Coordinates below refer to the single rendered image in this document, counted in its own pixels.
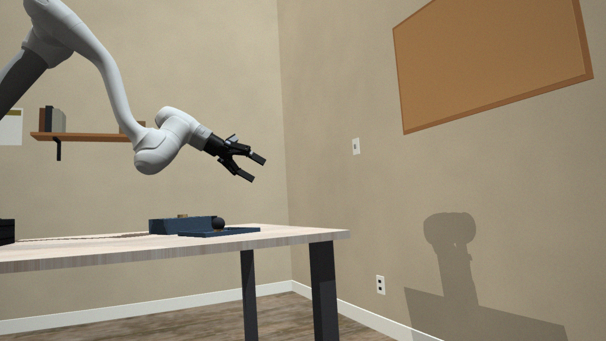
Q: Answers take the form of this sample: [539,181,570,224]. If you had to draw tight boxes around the blue rectangular tray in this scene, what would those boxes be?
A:
[178,227,260,238]

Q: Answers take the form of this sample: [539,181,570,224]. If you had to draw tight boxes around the dark grey ball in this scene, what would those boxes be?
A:
[211,217,225,229]

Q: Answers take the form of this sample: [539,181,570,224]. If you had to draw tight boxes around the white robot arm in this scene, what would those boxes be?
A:
[0,0,213,175]

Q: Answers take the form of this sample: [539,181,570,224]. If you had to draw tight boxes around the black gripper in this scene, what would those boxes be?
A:
[203,134,266,183]

